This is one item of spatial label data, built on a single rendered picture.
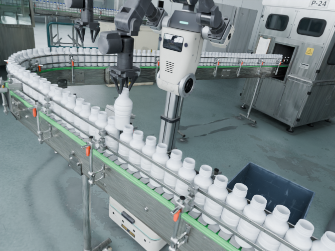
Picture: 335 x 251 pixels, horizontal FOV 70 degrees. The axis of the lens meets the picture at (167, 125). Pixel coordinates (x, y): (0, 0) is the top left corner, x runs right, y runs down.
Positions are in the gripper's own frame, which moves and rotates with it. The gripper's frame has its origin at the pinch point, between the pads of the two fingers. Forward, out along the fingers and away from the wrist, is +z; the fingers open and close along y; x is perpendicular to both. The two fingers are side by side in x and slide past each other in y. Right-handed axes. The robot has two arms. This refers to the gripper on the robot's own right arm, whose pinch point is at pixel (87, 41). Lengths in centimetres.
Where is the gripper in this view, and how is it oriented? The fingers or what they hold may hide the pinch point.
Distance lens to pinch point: 134.7
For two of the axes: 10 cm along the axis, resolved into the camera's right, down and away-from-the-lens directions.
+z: -1.3, 8.9, 4.4
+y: -6.3, 2.7, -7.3
